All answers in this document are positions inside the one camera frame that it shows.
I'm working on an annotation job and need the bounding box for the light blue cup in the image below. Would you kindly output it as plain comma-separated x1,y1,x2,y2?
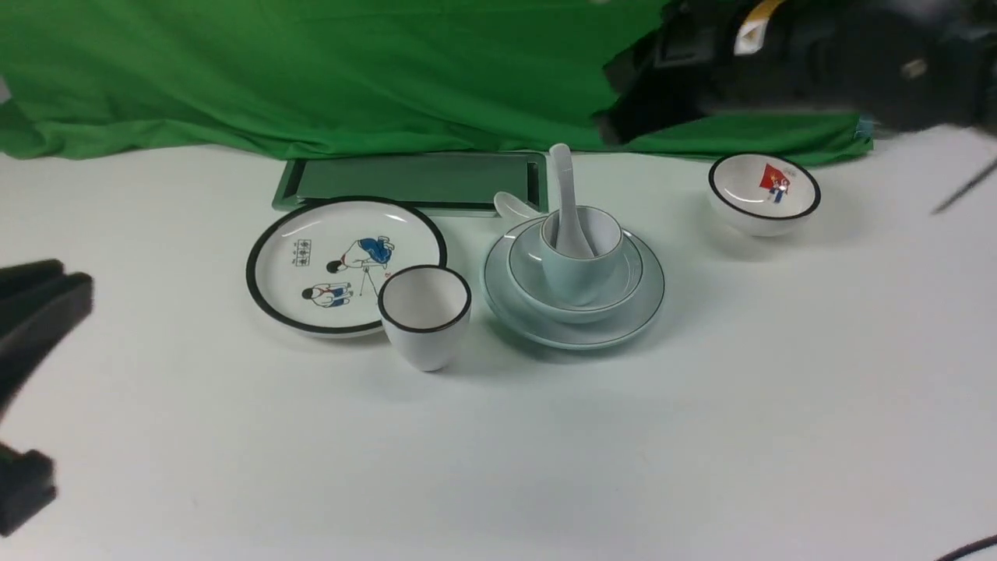
539,206,625,305

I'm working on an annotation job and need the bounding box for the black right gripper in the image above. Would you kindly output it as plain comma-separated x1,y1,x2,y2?
596,1,995,145

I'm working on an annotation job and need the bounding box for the green backdrop cloth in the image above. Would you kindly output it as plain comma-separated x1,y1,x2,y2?
0,0,873,167

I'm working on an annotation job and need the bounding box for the white plate with cartoon figures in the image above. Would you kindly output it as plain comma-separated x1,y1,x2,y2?
245,196,449,340

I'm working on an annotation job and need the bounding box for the small white bowl red flag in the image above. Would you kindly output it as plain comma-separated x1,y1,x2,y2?
707,153,823,238

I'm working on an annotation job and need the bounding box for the light blue bowl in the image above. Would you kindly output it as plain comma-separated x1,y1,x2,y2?
506,221,643,324

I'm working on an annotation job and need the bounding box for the blue binder clip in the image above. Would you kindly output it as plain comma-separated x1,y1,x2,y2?
854,116,876,141

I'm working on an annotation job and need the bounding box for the light blue plate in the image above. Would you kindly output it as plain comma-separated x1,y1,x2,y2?
480,219,666,351

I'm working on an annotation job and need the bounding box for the white ceramic spoon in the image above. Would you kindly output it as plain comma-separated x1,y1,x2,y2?
548,143,594,259

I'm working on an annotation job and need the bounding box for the white cup with black rim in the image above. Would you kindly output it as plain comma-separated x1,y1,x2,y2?
378,265,471,372

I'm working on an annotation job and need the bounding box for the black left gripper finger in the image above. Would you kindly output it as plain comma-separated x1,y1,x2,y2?
1,444,58,537
1,259,95,413

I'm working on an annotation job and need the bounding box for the green rectangular tray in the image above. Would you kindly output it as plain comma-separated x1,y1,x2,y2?
271,152,549,217

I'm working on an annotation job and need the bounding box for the white spoon behind plate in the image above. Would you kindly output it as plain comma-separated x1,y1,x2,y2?
492,192,542,224

